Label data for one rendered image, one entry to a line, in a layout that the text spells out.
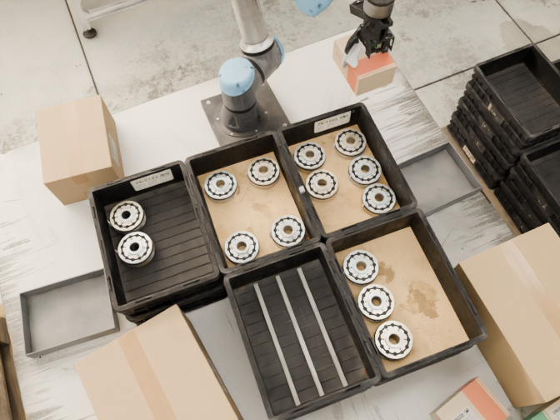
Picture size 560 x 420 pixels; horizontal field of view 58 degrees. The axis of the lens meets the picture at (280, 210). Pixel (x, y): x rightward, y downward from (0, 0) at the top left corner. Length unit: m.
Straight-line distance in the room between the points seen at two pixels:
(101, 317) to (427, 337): 0.98
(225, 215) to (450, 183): 0.78
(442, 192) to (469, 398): 0.67
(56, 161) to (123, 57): 1.50
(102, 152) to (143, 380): 0.75
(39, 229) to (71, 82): 1.45
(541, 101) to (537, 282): 1.08
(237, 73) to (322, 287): 0.73
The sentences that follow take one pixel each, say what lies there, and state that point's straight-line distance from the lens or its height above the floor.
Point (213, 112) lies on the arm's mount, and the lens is 1.88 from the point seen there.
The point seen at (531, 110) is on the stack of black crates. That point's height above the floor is 0.49.
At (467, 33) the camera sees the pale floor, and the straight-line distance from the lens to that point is 3.29.
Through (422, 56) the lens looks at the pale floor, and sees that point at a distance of 3.11.
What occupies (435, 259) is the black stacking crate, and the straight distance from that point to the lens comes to 1.50.
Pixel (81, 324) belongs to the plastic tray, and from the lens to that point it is 1.71.
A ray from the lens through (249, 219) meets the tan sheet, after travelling 1.55.
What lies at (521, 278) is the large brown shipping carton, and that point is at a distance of 1.54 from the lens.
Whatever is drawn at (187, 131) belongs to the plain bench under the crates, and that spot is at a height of 0.70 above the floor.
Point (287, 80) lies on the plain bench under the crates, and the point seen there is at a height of 0.70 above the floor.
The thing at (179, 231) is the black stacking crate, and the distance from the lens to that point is 1.57.
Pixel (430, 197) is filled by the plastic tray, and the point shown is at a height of 0.70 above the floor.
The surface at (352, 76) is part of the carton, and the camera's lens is 1.50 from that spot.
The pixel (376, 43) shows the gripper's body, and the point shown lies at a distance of 1.40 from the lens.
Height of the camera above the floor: 2.24
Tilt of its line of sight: 65 degrees down
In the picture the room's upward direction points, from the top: 4 degrees counter-clockwise
